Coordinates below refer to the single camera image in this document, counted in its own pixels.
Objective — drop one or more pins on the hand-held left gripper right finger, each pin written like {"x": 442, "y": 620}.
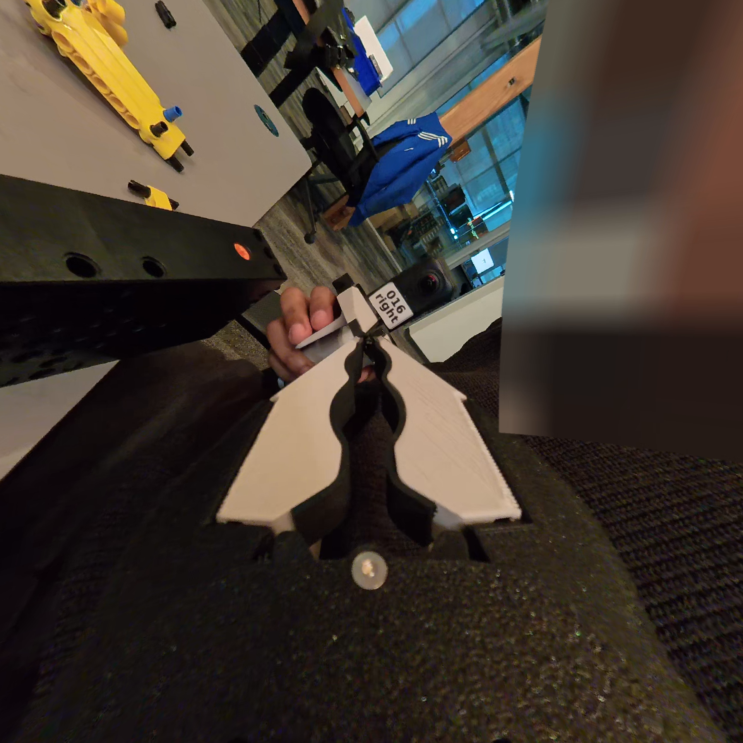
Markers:
{"x": 453, "y": 458}

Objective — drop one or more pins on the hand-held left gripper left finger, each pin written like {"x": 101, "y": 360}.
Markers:
{"x": 284, "y": 458}

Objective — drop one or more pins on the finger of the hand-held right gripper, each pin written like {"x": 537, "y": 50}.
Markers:
{"x": 357, "y": 310}
{"x": 325, "y": 345}

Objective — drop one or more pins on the black perforated block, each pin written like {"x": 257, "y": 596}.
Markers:
{"x": 145, "y": 249}

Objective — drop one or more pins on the person's right hand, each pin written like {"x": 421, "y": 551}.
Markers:
{"x": 296, "y": 319}

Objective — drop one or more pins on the blue striped jacket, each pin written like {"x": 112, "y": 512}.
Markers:
{"x": 394, "y": 168}

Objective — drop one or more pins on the black office chair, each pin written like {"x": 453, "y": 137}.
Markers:
{"x": 325, "y": 122}

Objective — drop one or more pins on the blue storage bin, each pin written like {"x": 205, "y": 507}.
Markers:
{"x": 365, "y": 69}

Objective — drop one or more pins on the small yellow connector with pin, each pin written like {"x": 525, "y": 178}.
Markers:
{"x": 155, "y": 196}

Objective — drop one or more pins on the person's dark knit sweater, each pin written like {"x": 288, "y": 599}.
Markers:
{"x": 667, "y": 551}

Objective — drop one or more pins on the yellow brick assembly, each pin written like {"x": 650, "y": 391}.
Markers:
{"x": 104, "y": 75}

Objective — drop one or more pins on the black connector pin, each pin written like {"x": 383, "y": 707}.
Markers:
{"x": 166, "y": 14}

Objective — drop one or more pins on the wooden post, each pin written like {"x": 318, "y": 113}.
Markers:
{"x": 493, "y": 93}

